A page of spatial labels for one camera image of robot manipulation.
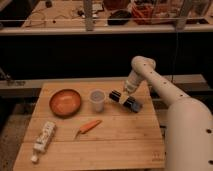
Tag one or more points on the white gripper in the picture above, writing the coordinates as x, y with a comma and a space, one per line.
131, 84

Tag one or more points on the black whiteboard eraser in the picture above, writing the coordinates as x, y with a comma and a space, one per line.
131, 103

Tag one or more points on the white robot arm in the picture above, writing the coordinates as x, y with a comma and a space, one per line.
189, 131

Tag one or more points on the clear plastic cup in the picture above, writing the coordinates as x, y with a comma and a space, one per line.
97, 99

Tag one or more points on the orange plastic carrot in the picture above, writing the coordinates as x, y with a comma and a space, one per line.
88, 126

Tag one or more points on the orange wooden bowl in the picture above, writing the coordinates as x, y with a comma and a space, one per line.
65, 103

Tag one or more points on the black bowl on shelf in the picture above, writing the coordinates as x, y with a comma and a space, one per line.
119, 17

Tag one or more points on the white tube with label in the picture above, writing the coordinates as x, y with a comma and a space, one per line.
43, 140

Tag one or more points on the grey metal post right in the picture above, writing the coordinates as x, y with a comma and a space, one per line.
183, 14

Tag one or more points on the grey metal post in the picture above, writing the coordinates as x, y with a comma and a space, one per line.
183, 14
87, 5

